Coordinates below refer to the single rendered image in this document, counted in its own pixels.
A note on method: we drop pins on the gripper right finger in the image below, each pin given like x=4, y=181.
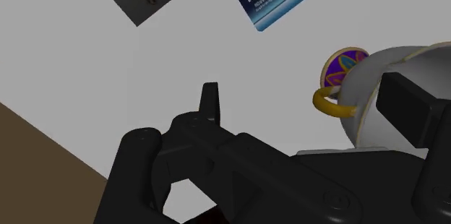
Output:
x=419, y=117

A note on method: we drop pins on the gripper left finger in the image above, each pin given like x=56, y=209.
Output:
x=197, y=145

